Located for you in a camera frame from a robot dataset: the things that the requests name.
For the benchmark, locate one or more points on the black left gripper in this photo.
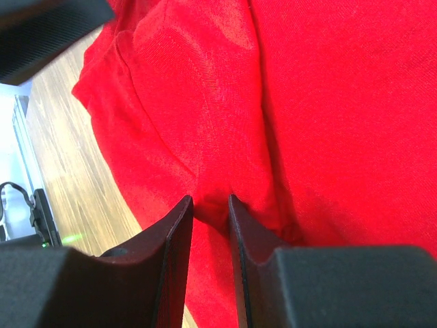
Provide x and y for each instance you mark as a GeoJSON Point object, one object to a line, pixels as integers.
{"type": "Point", "coordinates": [34, 33]}

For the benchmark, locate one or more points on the red t-shirt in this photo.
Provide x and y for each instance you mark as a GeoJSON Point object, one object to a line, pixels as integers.
{"type": "Point", "coordinates": [319, 115]}

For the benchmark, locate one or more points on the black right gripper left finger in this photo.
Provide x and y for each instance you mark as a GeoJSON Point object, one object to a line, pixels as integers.
{"type": "Point", "coordinates": [139, 283]}

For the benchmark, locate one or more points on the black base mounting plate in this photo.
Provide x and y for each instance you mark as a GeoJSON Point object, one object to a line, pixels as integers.
{"type": "Point", "coordinates": [42, 220]}

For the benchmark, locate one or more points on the aluminium frame rail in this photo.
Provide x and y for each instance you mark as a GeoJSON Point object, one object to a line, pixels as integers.
{"type": "Point", "coordinates": [31, 169]}

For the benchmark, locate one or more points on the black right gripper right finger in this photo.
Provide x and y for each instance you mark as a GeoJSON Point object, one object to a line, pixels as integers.
{"type": "Point", "coordinates": [278, 285]}

